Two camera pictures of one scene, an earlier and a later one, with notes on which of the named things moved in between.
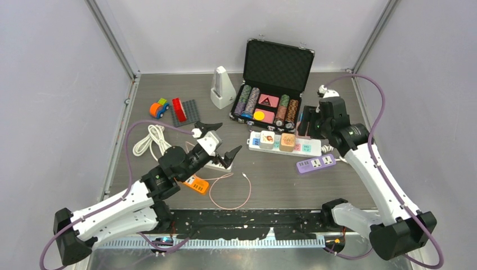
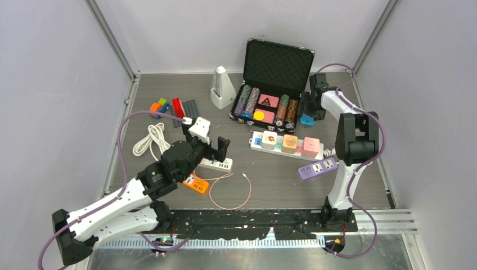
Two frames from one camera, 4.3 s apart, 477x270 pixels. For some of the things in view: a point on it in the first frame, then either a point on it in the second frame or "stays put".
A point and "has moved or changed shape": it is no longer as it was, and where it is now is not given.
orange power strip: (197, 183) stays put
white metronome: (223, 93) stays put
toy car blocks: (157, 109) stays put
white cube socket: (267, 139) stays put
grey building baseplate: (191, 113) stays put
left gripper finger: (229, 157) → (223, 145)
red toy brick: (179, 109) stays put
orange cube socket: (287, 142) stays put
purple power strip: (315, 163) has moved or changed shape
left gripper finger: (205, 128) → (187, 133)
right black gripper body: (317, 128) → (306, 107)
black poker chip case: (275, 76) stays put
